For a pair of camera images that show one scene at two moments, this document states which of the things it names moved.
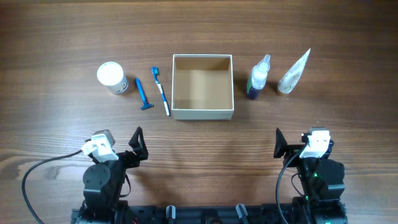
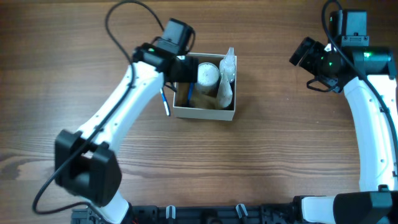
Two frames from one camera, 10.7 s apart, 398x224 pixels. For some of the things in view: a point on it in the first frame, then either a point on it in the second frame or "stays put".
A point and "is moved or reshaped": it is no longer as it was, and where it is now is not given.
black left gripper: [139, 149] to [191, 72]
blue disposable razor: [146, 104] is moved or reshaped
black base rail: [193, 214] stays put
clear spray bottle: [259, 78] to [227, 65]
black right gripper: [281, 146] to [313, 49]
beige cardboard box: [203, 87] stays put
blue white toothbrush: [155, 72] stays put
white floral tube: [290, 79] to [225, 93]
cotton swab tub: [111, 74] to [208, 77]
